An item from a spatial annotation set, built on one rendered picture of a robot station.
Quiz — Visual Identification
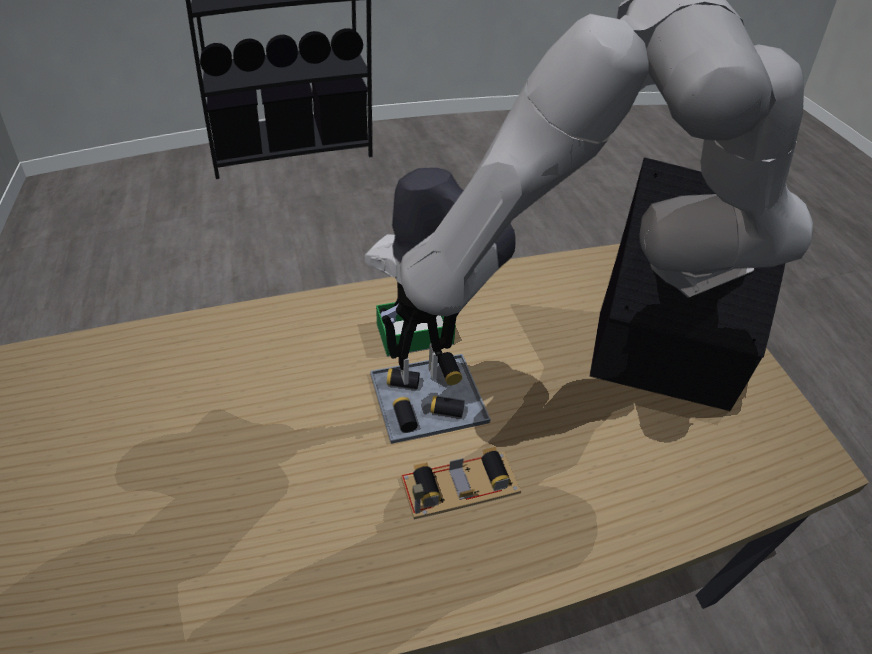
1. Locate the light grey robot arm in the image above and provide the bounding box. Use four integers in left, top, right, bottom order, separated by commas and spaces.
365, 0, 813, 317

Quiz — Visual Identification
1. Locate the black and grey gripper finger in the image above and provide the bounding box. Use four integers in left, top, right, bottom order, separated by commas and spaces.
427, 313, 459, 379
379, 305, 420, 385

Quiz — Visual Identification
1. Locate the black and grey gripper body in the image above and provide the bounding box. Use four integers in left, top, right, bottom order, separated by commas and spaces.
394, 282, 429, 325

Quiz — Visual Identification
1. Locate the green open box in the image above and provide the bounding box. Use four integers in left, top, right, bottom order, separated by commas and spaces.
376, 302, 455, 357

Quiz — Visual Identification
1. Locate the black battery with gold end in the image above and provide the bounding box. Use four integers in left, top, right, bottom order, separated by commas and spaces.
387, 368, 420, 389
439, 352, 462, 385
481, 451, 511, 488
431, 396, 464, 418
393, 397, 418, 433
413, 466, 441, 505

